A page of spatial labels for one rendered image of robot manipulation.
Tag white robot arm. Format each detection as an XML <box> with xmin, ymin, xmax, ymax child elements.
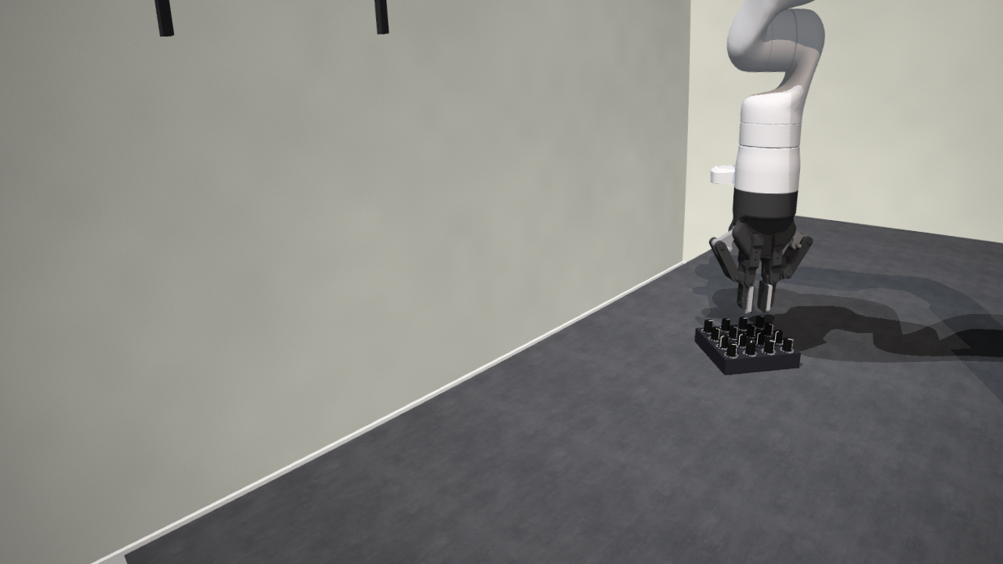
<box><xmin>711</xmin><ymin>0</ymin><xmax>825</xmax><ymax>193</ymax></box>

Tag black knob box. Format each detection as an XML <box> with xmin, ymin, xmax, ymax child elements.
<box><xmin>695</xmin><ymin>316</ymin><xmax>801</xmax><ymax>374</ymax></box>

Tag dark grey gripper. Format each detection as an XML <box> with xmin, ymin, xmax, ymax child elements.
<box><xmin>709</xmin><ymin>187</ymin><xmax>813</xmax><ymax>313</ymax></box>

